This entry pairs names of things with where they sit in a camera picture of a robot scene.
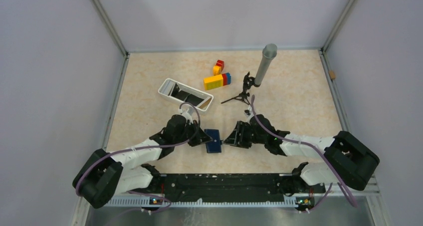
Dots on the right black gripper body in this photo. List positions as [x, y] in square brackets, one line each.
[257, 138]

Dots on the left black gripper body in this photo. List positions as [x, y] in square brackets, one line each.
[188, 129]

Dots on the blue leather card holder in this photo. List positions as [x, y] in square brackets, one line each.
[214, 146]

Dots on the white rectangular tray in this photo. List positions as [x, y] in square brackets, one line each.
[178, 93]

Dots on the black mini tripod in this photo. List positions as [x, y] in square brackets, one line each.
[248, 82]

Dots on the grey microphone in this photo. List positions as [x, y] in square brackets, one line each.
[268, 54]

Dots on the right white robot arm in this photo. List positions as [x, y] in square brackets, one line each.
[344, 159]

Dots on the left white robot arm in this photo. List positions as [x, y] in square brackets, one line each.
[106, 174]

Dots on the yellow toy block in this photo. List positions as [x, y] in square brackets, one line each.
[213, 82]

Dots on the red blue toy block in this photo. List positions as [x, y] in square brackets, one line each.
[226, 79]

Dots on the small orange toy block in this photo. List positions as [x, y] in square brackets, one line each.
[216, 70]

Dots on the small red toy block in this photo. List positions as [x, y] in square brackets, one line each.
[220, 64]

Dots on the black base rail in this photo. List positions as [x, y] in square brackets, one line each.
[229, 188]

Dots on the small brown wall object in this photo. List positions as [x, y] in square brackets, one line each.
[332, 74]

